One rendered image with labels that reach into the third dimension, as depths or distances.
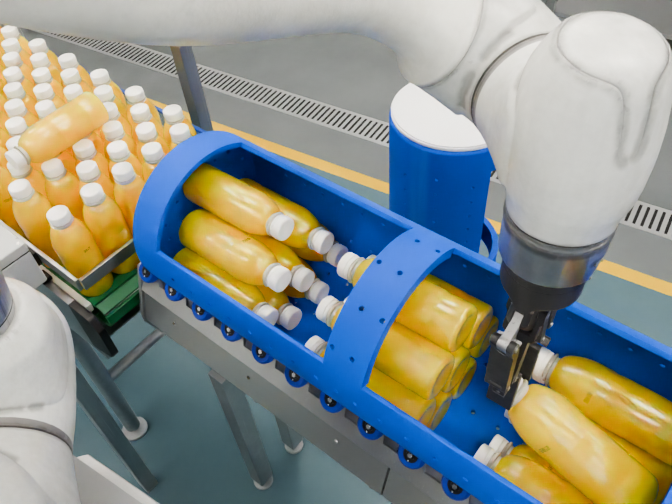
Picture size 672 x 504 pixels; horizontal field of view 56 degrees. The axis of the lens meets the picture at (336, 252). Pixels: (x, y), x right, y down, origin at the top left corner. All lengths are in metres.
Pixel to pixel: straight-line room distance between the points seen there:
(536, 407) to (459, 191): 0.71
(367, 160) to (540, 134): 2.45
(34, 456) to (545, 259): 0.51
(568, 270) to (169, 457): 1.73
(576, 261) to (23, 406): 0.55
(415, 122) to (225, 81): 2.27
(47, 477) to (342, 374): 0.36
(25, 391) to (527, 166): 0.53
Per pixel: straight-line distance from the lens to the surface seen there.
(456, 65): 0.53
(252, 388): 1.16
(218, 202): 1.01
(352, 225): 1.08
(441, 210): 1.41
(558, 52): 0.44
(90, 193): 1.23
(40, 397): 0.74
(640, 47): 0.45
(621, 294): 2.49
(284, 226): 0.97
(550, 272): 0.54
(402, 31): 0.52
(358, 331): 0.80
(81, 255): 1.24
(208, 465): 2.08
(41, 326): 0.73
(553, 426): 0.76
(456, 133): 1.34
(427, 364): 0.83
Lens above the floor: 1.85
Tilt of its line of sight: 48 degrees down
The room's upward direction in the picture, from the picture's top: 6 degrees counter-clockwise
